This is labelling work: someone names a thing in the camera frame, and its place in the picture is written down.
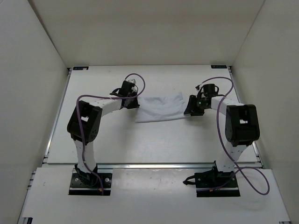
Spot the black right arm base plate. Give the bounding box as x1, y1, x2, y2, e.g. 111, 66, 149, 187
183, 170, 241, 198

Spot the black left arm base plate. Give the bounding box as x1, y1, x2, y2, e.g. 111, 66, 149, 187
69, 171, 113, 196

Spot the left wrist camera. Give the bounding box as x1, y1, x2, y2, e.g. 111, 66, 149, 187
128, 79, 136, 85

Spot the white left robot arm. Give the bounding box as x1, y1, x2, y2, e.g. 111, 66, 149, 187
67, 79, 139, 186

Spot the white skirt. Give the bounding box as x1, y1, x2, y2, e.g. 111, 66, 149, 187
135, 92, 187, 123

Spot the corner label sticker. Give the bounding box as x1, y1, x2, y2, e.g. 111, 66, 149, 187
72, 66, 89, 70
211, 65, 227, 69

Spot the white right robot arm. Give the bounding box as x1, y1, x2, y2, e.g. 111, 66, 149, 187
184, 84, 260, 187

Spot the left corner label sticker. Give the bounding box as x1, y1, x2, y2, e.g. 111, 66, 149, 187
72, 66, 89, 70

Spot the front aluminium rail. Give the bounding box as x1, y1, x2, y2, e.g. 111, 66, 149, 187
97, 162, 214, 169

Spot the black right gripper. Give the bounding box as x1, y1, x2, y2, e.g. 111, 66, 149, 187
184, 95, 208, 116

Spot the right corner label sticker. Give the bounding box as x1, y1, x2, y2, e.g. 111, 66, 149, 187
211, 65, 227, 69

